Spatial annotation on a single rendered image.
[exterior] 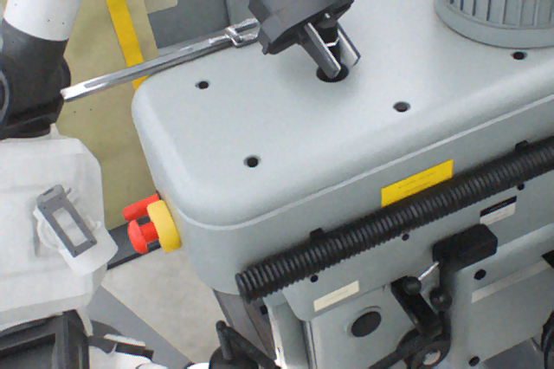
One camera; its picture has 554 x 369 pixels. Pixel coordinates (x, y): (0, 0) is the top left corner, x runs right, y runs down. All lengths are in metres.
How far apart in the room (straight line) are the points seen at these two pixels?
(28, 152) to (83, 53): 1.62
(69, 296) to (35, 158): 0.21
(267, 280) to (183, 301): 2.29
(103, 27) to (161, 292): 1.04
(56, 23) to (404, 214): 0.60
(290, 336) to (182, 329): 1.88
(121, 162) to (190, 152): 2.33
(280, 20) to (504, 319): 0.59
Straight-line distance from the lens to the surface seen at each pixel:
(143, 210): 1.03
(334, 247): 0.81
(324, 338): 1.10
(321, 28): 0.84
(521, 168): 0.90
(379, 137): 0.80
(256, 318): 1.89
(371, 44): 0.92
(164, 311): 3.08
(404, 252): 0.96
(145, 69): 0.92
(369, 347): 1.12
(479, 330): 1.19
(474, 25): 0.91
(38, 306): 1.24
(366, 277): 0.95
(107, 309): 2.64
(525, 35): 0.90
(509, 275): 1.13
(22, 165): 1.22
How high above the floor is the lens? 2.43
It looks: 42 degrees down
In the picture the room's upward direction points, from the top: 8 degrees counter-clockwise
